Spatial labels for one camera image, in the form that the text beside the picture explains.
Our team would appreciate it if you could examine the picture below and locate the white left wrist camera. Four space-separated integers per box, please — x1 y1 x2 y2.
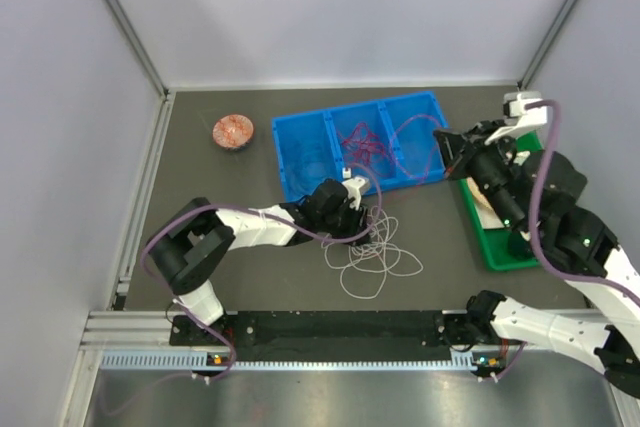
342 167 371 210

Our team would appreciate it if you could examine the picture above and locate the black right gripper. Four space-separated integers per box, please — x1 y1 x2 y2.
432 119 526 234

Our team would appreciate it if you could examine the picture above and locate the green plastic tray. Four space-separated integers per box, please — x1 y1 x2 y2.
457 130 546 273

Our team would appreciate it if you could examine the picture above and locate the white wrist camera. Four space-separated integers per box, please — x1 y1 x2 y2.
342 167 371 210
484 91 548 145

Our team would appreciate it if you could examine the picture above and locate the aluminium frame right post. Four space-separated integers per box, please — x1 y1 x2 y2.
516 0 581 90

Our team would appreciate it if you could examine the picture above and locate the grey slotted cable duct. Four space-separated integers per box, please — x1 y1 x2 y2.
99 350 484 372

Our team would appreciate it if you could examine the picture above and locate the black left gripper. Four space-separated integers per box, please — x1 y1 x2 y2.
317 197 371 247

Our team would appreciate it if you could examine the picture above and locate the aluminium frame left post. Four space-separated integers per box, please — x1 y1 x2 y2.
103 0 169 98

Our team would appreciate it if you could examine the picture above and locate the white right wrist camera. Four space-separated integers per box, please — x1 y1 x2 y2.
484 91 548 145

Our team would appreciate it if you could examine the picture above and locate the blue wire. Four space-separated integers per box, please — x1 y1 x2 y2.
294 146 331 196

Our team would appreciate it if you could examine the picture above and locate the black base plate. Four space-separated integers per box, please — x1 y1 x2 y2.
169 309 471 362

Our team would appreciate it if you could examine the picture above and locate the tan patterned plate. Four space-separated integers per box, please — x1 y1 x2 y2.
467 177 493 211

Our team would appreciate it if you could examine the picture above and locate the red wire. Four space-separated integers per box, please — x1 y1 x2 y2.
337 114 449 186

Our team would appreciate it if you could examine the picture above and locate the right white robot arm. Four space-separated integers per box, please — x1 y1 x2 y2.
434 121 639 397

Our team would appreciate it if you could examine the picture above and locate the white wire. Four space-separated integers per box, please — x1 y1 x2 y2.
323 176 425 301

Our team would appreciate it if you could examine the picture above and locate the blue three-compartment bin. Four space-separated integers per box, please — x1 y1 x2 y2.
271 91 448 201

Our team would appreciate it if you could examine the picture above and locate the aluminium frame post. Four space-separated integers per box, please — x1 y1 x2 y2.
516 0 581 90
103 0 169 98

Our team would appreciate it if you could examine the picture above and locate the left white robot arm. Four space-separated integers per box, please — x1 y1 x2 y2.
141 176 371 344

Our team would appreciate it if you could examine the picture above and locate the red patterned small plate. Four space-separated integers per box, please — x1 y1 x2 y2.
212 114 255 151

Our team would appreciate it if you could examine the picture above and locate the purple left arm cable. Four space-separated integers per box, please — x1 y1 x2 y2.
139 176 384 383

